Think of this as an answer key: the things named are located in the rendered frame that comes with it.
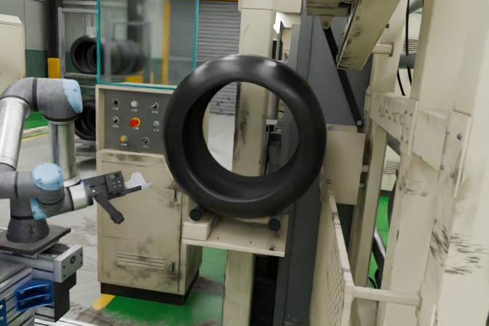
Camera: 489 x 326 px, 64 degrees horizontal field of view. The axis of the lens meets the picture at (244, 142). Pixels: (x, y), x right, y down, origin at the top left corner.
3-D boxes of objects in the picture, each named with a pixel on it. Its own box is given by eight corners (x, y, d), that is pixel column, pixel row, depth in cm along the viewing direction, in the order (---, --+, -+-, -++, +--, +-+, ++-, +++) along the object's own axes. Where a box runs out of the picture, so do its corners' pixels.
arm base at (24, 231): (-4, 239, 150) (-5, 215, 148) (26, 223, 164) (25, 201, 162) (30, 245, 147) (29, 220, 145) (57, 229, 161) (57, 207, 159)
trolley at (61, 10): (112, 147, 614) (111, 20, 576) (150, 151, 605) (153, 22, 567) (60, 169, 485) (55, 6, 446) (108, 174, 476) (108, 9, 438)
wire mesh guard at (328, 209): (308, 316, 183) (324, 172, 169) (312, 316, 183) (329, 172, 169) (311, 543, 96) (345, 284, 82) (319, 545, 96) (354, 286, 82)
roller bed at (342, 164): (318, 187, 181) (325, 123, 175) (351, 190, 179) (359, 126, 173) (319, 201, 162) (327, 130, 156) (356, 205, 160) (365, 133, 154)
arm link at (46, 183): (14, 184, 102) (20, 207, 110) (62, 182, 106) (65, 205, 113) (18, 161, 107) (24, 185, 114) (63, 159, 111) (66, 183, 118)
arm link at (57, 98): (46, 197, 162) (35, 71, 136) (85, 195, 167) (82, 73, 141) (43, 216, 152) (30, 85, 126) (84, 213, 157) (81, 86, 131)
